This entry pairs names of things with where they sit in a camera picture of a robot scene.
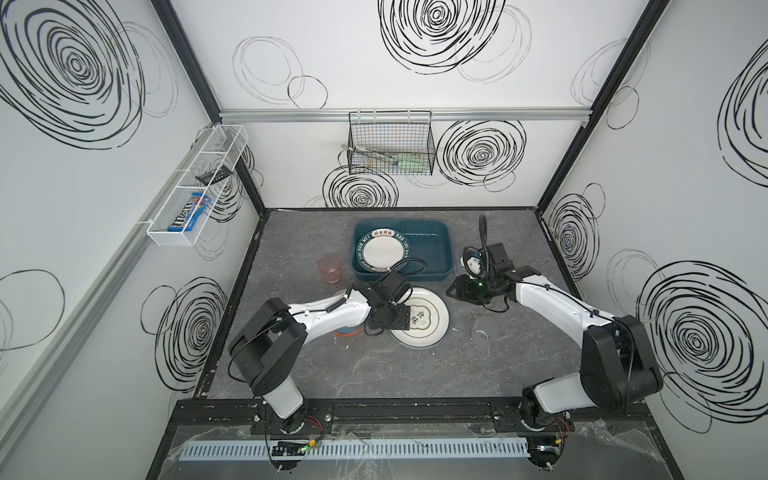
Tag plate with clover emblem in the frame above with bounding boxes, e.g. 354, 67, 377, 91
390, 287, 450, 349

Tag plate with dark lettered rim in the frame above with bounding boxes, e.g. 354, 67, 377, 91
354, 228, 411, 272

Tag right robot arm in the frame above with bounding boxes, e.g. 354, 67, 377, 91
446, 267, 663, 431

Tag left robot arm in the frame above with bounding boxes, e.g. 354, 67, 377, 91
228, 284, 414, 434

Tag teal plastic bin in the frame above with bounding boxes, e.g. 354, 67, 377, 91
352, 218, 454, 282

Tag orange bowl under stack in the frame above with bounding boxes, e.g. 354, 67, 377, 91
334, 325, 364, 337

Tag clear glass near front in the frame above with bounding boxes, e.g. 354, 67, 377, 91
471, 316, 498, 346

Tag pink plastic cup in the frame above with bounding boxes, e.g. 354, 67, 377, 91
318, 254, 342, 284

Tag green item in basket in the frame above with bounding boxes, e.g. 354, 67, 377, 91
396, 153, 432, 175

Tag metal tongs in basket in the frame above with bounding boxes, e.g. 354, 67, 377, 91
341, 144, 399, 165

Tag blue candy packet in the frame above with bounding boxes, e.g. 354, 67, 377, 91
167, 192, 211, 233

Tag black remote in basket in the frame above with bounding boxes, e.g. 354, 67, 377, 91
195, 165, 232, 186

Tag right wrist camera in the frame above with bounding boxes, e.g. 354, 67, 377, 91
461, 243, 515, 279

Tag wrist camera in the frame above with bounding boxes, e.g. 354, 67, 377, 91
461, 243, 515, 279
377, 271, 413, 304

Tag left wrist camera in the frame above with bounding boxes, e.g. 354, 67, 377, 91
377, 271, 413, 304

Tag black front rail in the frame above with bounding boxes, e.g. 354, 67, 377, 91
170, 395, 652, 436

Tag white slotted cable duct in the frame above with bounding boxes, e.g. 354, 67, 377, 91
179, 437, 530, 462

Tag black wire basket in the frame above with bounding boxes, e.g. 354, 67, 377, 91
343, 109, 437, 176

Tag white wire shelf basket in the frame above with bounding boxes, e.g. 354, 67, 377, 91
147, 124, 248, 247

